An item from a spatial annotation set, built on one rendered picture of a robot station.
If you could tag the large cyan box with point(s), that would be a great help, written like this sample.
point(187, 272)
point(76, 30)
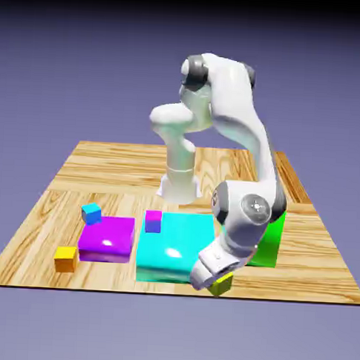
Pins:
point(173, 248)

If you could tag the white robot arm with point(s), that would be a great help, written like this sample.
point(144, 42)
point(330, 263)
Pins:
point(237, 111)

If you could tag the large green box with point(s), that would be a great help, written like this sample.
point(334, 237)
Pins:
point(268, 247)

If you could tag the small yellow-green cube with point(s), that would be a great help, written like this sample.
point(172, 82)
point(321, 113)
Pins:
point(222, 284)

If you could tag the small blue cube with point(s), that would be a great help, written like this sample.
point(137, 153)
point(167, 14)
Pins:
point(91, 213)

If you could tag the large magenta box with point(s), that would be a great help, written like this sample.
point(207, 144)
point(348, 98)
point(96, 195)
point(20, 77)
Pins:
point(107, 238)

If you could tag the small magenta cube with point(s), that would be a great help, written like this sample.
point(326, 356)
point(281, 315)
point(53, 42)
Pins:
point(153, 221)

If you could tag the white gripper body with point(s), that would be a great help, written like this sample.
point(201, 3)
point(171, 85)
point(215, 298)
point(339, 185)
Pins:
point(203, 277)

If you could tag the small orange cube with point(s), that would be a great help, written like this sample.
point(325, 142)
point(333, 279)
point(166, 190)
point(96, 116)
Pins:
point(65, 258)

